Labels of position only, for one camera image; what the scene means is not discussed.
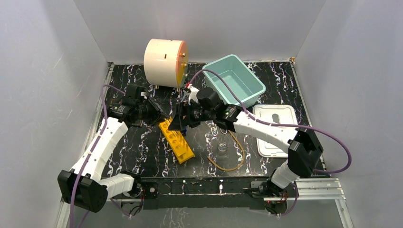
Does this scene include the aluminium frame rail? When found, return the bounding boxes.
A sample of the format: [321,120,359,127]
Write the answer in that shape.
[264,178,346,202]

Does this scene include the tan rubber tubing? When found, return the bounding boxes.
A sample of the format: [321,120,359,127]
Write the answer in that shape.
[207,129,246,172]

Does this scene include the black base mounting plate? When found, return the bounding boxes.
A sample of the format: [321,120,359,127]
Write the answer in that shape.
[141,176,269,209]

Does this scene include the small clear glass beaker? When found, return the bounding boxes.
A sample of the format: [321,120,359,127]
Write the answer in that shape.
[217,142,228,156]

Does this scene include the yellow test tube rack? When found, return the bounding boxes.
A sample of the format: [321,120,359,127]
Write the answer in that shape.
[159,118,195,164]

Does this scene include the white cylindrical drum device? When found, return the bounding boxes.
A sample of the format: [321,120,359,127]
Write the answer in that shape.
[144,38,189,88]

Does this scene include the teal plastic bin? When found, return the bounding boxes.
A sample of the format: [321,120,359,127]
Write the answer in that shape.
[202,54,266,108]

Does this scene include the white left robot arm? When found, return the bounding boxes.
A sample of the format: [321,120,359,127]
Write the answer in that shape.
[58,84,167,213]

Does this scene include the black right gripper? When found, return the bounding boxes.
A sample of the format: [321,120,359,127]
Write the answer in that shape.
[168,101,215,132]

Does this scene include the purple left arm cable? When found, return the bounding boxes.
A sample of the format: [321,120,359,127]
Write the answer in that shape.
[67,84,133,228]

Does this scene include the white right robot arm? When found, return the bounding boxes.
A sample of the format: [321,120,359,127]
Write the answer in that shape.
[168,87,323,197]

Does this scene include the white bin lid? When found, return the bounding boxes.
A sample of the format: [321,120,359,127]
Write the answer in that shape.
[253,104,297,158]

